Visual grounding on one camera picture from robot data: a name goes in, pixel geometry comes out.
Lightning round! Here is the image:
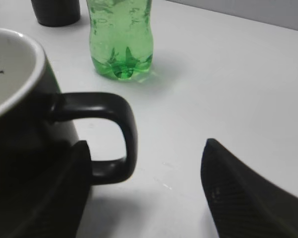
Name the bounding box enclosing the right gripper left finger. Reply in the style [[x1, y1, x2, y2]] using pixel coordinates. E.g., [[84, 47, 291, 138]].
[[0, 141, 92, 238]]

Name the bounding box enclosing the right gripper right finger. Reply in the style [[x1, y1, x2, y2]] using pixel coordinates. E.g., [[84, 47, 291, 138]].
[[200, 138, 298, 238]]

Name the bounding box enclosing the black ceramic mug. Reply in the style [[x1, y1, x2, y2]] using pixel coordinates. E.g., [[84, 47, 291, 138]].
[[0, 27, 138, 189]]

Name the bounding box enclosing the green sprite bottle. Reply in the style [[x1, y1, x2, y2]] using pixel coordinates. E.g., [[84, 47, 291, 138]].
[[87, 0, 153, 81]]

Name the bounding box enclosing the dark red wine bottle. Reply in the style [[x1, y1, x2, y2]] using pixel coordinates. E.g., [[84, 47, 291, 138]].
[[31, 0, 81, 27]]

